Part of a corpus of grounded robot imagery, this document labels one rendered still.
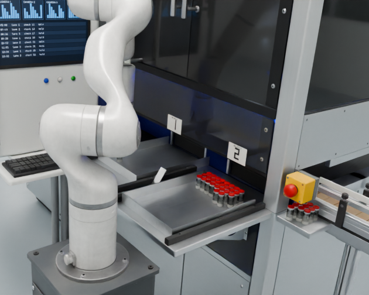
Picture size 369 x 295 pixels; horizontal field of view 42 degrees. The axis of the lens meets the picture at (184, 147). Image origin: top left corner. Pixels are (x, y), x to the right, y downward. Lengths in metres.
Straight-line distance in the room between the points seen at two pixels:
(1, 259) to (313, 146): 1.91
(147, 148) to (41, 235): 1.29
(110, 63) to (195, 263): 1.03
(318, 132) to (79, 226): 0.82
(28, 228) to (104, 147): 2.09
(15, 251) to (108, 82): 1.92
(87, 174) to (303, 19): 0.72
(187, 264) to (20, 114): 0.92
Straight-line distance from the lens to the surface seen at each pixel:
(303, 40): 1.40
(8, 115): 2.05
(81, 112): 1.11
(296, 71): 1.42
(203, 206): 1.55
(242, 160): 1.61
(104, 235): 1.21
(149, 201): 1.56
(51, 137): 1.11
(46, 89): 2.08
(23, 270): 2.79
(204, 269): 1.93
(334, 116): 1.64
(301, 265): 1.86
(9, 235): 3.10
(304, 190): 1.46
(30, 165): 1.95
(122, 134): 1.08
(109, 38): 1.23
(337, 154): 1.74
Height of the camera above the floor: 1.61
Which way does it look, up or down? 21 degrees down
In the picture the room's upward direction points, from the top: 5 degrees clockwise
